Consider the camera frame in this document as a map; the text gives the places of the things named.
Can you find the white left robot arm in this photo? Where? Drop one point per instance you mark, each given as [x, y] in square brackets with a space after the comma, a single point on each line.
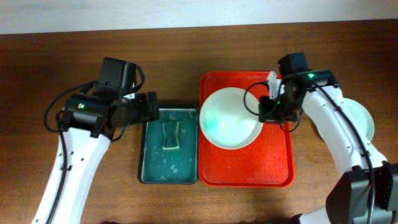
[85, 126]

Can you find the light blue plate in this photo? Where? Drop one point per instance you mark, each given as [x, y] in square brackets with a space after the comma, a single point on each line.
[361, 115]

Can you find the white plate green stain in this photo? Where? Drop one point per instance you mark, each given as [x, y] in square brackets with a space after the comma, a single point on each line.
[228, 118]

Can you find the red plastic tray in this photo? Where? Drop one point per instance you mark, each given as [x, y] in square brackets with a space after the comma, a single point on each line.
[265, 163]

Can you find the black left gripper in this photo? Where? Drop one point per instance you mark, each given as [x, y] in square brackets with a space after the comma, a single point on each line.
[143, 101]

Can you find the black tray with green water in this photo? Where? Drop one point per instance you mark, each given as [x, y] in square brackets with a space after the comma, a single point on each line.
[157, 166]

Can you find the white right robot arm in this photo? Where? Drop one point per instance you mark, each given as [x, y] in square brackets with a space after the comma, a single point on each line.
[367, 189]

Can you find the green yellow sponge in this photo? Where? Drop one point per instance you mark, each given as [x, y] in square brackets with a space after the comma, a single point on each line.
[170, 131]

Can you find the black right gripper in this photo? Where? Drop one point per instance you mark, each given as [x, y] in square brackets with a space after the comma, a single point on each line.
[265, 115]

